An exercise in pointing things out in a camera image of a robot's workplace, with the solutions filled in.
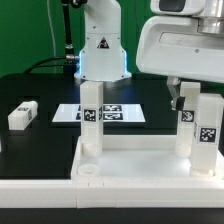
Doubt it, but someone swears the white desk tabletop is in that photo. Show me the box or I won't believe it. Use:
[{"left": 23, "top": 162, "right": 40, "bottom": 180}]
[{"left": 71, "top": 135, "right": 224, "bottom": 185}]

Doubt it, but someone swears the black cable with connector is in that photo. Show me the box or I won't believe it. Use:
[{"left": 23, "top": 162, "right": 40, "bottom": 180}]
[{"left": 23, "top": 0, "right": 81, "bottom": 75}]

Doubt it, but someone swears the white L-shaped wall fence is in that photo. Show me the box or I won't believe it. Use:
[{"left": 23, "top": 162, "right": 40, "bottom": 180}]
[{"left": 0, "top": 179, "right": 224, "bottom": 208}]

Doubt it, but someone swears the fiducial marker sheet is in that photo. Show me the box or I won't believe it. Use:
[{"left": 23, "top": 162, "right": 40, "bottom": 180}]
[{"left": 53, "top": 104, "right": 145, "bottom": 123}]

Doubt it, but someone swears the thin grey cable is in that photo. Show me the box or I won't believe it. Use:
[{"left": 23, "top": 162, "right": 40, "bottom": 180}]
[{"left": 47, "top": 0, "right": 58, "bottom": 58}]

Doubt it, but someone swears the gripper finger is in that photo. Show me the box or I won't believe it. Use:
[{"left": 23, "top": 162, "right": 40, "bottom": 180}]
[{"left": 167, "top": 76, "right": 185, "bottom": 111}]

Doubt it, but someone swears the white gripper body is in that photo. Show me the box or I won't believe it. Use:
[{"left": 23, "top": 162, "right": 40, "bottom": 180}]
[{"left": 136, "top": 16, "right": 224, "bottom": 83}]

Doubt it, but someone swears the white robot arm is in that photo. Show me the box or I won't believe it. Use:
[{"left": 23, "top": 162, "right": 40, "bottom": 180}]
[{"left": 61, "top": 0, "right": 224, "bottom": 110}]

